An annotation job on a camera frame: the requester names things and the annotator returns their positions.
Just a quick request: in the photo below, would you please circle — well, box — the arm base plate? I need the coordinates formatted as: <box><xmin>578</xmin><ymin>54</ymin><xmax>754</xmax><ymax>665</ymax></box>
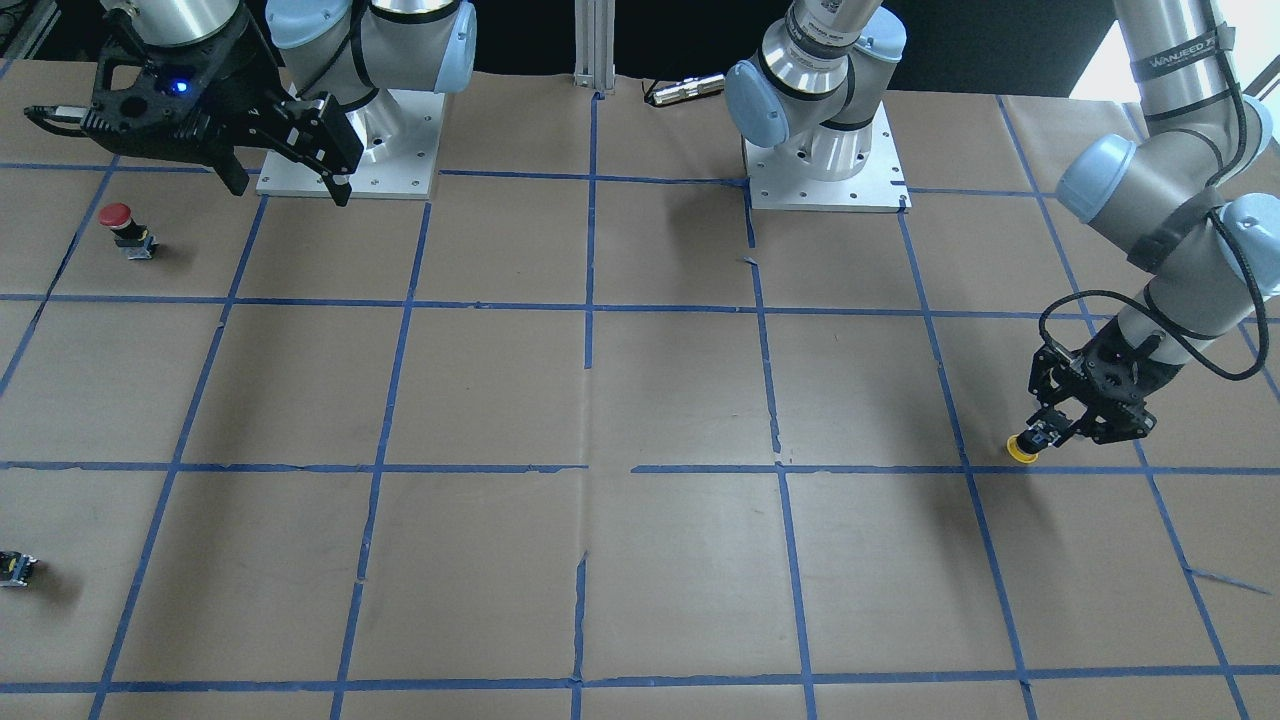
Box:
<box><xmin>256</xmin><ymin>90</ymin><xmax>445</xmax><ymax>201</ymax></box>
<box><xmin>742</xmin><ymin>105</ymin><xmax>913</xmax><ymax>213</ymax></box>

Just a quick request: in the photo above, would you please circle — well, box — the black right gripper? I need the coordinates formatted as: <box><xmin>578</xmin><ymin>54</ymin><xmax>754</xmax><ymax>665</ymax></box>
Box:
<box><xmin>79</xmin><ymin>10</ymin><xmax>364</xmax><ymax>208</ymax></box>

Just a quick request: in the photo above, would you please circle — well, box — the yellow push button switch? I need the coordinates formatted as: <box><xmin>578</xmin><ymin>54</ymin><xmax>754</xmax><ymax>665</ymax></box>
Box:
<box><xmin>1005</xmin><ymin>420</ymin><xmax>1061</xmax><ymax>465</ymax></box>

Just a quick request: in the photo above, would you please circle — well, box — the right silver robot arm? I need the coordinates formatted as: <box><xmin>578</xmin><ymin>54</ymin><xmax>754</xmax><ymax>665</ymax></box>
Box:
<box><xmin>70</xmin><ymin>1</ymin><xmax>477</xmax><ymax>205</ymax></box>

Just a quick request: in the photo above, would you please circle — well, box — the brown paper table cover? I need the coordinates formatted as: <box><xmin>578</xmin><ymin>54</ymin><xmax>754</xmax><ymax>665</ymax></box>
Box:
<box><xmin>1</xmin><ymin>61</ymin><xmax>1277</xmax><ymax>719</ymax></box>

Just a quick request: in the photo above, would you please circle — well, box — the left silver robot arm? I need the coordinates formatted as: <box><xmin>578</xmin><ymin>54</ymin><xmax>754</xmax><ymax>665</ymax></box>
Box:
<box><xmin>1007</xmin><ymin>1</ymin><xmax>1277</xmax><ymax>462</ymax></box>

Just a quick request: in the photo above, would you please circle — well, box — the red push button switch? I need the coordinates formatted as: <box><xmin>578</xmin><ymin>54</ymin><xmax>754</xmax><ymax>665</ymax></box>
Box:
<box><xmin>97</xmin><ymin>202</ymin><xmax>157</xmax><ymax>261</ymax></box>

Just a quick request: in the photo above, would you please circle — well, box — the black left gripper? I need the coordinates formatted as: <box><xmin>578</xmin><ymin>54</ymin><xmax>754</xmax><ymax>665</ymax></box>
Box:
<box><xmin>1027</xmin><ymin>325</ymin><xmax>1172</xmax><ymax>446</ymax></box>

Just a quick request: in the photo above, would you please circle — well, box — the aluminium frame post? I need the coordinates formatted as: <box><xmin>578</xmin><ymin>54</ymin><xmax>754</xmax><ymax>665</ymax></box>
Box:
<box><xmin>573</xmin><ymin>0</ymin><xmax>616</xmax><ymax>95</ymax></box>

